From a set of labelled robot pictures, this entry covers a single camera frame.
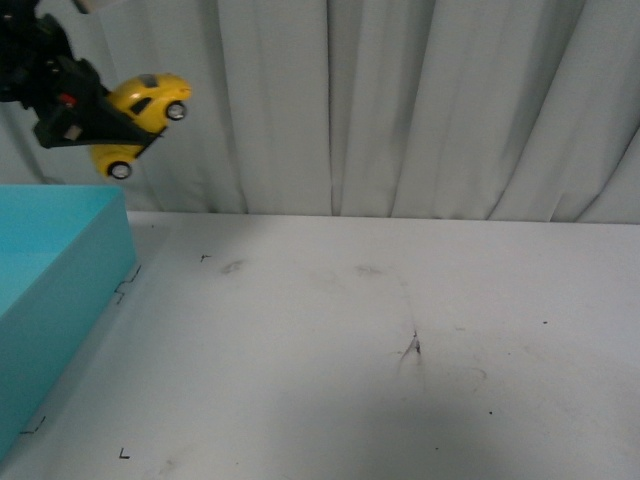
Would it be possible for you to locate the grey curtain backdrop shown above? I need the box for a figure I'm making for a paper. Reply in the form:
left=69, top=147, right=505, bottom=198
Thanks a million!
left=0, top=0, right=640, bottom=225

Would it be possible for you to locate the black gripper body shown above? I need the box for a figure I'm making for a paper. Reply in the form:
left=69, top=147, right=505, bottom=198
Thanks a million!
left=1, top=1, right=82, bottom=113

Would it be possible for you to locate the turquoise plastic storage box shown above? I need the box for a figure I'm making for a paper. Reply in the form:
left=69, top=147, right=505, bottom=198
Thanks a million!
left=1, top=185, right=136, bottom=454

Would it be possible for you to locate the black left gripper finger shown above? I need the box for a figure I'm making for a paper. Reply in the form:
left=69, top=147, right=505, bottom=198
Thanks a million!
left=33, top=57, right=156, bottom=148

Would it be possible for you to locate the yellow beetle toy car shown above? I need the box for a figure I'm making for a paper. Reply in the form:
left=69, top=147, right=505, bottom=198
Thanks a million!
left=90, top=73, right=192, bottom=180

